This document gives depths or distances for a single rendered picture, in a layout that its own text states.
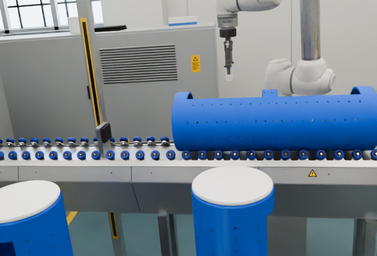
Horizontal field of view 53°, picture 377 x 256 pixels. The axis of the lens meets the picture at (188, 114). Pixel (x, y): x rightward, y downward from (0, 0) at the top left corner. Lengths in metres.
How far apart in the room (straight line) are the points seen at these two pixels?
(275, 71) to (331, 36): 2.40
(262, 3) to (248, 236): 0.88
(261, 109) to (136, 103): 1.85
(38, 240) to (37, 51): 2.38
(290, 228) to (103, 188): 1.23
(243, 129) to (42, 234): 0.88
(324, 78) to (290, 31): 2.36
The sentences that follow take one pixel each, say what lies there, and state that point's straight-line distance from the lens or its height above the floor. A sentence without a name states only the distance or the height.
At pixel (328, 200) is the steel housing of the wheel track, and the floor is 0.74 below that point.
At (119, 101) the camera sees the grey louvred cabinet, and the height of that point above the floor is 0.85.
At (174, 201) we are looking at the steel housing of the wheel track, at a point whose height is 0.72.
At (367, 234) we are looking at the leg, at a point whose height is 0.56.
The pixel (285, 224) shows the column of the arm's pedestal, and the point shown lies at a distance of 2.53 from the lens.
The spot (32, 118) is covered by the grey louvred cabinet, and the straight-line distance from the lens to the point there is 3.72.
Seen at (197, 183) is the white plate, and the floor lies 1.04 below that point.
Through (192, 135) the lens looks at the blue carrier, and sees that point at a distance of 1.68.
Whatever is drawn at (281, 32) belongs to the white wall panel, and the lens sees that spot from 4.45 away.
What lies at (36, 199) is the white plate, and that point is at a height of 1.04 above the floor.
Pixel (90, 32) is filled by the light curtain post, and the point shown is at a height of 1.52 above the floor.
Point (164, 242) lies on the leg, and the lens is 2.04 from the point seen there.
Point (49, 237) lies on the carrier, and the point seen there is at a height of 0.92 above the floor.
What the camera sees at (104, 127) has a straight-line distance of 1.91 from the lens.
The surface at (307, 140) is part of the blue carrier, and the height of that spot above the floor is 1.04.
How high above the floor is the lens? 1.64
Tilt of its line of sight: 17 degrees down
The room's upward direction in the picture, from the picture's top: 4 degrees counter-clockwise
